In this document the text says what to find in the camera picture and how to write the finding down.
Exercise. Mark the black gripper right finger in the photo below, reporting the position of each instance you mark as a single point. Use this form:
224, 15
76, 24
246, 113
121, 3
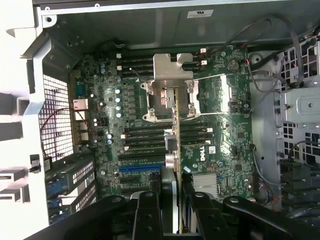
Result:
210, 217

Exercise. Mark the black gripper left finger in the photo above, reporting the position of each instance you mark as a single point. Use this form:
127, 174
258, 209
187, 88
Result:
147, 215

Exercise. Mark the silver chipset heatsink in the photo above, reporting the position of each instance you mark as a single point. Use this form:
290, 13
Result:
205, 183

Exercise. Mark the short black expansion slot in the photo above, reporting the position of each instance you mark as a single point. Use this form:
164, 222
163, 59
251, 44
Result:
131, 179

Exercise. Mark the blue expansion slot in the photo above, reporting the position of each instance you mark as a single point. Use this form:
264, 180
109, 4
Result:
140, 168

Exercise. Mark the green RAM stick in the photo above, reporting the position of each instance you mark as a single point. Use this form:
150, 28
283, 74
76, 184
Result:
145, 147

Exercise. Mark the black RAM slot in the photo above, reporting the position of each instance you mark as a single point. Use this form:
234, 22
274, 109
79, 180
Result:
147, 60
147, 66
147, 54
145, 134
147, 72
145, 140
145, 128

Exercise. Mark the green motherboard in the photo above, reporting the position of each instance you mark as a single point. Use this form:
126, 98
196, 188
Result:
212, 125

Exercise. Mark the thin locking lever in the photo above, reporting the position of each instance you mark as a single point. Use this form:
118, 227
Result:
135, 73
237, 113

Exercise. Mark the CPU socket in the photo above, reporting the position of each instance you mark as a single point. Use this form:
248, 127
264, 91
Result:
147, 100

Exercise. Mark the metal socket cover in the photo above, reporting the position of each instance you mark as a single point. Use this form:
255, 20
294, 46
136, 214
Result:
223, 95

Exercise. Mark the silver disk bay cage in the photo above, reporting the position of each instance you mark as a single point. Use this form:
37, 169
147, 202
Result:
300, 105

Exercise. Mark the coin cell battery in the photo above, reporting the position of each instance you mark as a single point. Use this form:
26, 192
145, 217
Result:
233, 65

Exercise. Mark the open black PC case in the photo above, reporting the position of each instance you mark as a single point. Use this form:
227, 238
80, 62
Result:
125, 27

